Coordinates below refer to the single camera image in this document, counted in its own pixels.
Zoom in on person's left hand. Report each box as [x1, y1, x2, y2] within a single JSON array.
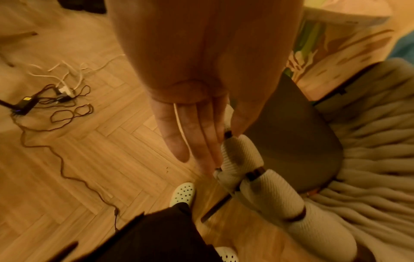
[[107, 0, 304, 177]]

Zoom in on white ribbed segmented cushion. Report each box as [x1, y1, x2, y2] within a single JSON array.
[[213, 103, 358, 262]]

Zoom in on grey chair seat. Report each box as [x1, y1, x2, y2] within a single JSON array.
[[238, 73, 344, 194]]

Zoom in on printed cardboard box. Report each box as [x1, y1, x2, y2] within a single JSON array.
[[286, 0, 396, 101]]

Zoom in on white perforated clog shoe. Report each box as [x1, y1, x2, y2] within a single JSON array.
[[169, 182, 197, 208], [215, 246, 240, 262]]

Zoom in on black chair leg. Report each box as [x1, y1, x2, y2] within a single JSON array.
[[201, 193, 234, 224]]

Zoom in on black power adapter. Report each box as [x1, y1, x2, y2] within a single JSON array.
[[12, 95, 42, 115]]

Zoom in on black trousers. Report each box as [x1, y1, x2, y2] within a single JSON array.
[[74, 202, 224, 262]]

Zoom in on white cable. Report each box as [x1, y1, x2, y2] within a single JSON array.
[[27, 53, 127, 96]]

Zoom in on brown cable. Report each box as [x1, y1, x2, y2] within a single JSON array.
[[9, 84, 121, 232]]

